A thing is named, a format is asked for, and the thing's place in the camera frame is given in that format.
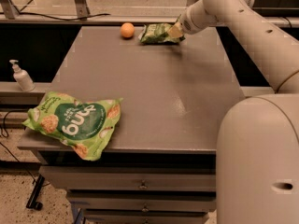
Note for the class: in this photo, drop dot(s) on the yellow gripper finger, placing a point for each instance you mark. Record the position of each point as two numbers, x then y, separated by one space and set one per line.
175 31

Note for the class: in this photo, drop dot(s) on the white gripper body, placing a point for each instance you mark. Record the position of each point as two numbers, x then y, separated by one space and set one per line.
186 25

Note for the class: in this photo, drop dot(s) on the green jalapeno kettle chip bag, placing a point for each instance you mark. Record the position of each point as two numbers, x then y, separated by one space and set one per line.
156 33

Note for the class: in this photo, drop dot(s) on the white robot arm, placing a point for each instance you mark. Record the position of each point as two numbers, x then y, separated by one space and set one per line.
257 160

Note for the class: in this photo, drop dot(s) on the light green snack bag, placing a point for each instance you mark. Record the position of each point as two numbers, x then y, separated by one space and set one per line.
85 127

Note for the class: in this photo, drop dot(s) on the orange fruit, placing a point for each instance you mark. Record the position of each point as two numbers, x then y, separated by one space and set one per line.
127 30

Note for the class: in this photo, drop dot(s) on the grey drawer cabinet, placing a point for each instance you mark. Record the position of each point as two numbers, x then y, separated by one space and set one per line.
159 166

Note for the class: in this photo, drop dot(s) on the metal window strut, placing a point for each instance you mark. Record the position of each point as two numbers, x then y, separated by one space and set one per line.
82 9

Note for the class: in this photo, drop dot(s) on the white pump lotion bottle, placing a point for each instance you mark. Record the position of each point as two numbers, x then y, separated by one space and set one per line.
22 77

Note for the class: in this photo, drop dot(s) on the black metal stand foot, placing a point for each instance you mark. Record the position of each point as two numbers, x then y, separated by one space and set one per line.
33 203

